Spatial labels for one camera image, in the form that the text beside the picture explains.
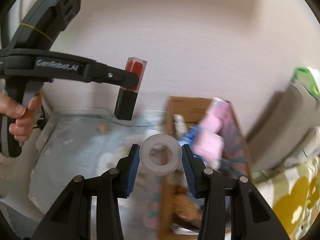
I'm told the red black lipstick tube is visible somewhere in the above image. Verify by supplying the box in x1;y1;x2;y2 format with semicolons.
114;57;147;120

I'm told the clear tape roll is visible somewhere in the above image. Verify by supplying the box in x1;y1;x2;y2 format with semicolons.
139;134;182;176

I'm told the blue white wipes packet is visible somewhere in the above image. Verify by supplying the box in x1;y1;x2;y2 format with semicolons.
178;125;202;149

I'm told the person's left hand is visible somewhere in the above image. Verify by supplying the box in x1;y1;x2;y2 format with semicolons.
1;92;42;142

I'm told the yellow floral bedsheet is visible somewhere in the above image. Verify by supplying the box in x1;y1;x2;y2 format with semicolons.
252;156;319;239

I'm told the beige cork stopper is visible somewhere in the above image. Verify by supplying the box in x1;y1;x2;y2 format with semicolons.
96;124;109;134

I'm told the pink teal patterned box liner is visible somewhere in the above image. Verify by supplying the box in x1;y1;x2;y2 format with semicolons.
143;96;251;238

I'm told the light blue floral cloth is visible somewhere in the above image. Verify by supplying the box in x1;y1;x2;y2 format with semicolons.
28;108;171;240

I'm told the brown cardboard box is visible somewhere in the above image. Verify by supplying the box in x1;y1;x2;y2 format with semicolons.
157;95;253;240

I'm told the small white medicine box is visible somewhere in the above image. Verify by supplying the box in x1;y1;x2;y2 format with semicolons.
172;114;188;140

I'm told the grey sofa cushion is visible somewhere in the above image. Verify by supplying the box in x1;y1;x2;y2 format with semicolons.
247;83;319;172

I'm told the green plastic bag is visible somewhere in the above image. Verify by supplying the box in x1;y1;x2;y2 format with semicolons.
291;67;320;99

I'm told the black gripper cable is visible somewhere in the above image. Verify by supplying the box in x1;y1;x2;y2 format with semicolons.
32;104;47;130

